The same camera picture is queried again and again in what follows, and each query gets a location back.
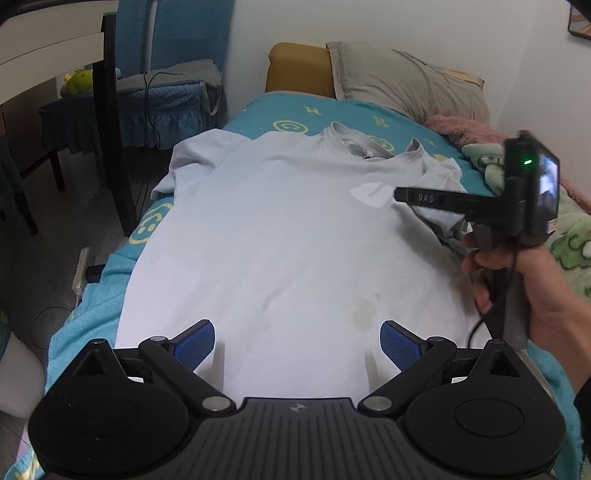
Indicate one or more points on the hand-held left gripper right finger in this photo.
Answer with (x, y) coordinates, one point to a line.
(397, 344)

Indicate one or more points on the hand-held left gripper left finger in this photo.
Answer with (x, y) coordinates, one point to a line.
(196, 344)

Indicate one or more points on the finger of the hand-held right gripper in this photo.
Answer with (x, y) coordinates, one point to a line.
(429, 198)

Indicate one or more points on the white t-shirt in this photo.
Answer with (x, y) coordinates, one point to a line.
(277, 240)

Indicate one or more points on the person's right forearm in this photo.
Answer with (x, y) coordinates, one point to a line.
(575, 355)

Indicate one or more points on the person's right hand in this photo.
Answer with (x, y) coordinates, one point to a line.
(531, 286)

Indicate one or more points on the green printed blanket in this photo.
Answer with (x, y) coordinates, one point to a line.
(575, 240)

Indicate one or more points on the pink fluffy blanket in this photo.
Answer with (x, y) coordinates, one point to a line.
(466, 129)

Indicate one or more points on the grey pillow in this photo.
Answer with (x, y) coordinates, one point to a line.
(406, 83)

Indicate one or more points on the white power strip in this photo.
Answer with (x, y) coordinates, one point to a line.
(83, 272)

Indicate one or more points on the turquoise smiley print bedsheet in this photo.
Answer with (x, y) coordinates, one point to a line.
(272, 113)

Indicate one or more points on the mustard yellow cushion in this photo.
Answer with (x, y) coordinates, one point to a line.
(298, 69)

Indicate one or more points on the blue covered chair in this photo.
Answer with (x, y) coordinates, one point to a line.
(69, 120)
(184, 37)

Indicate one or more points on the grey cloth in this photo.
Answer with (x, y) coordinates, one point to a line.
(180, 74)

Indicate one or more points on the green plush toy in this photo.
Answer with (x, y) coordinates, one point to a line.
(76, 83)

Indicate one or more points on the white desk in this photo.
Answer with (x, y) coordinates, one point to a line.
(41, 50)

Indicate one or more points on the wall picture frame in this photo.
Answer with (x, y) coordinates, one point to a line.
(581, 25)

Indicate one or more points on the black wooden post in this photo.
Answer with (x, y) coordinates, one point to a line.
(111, 129)

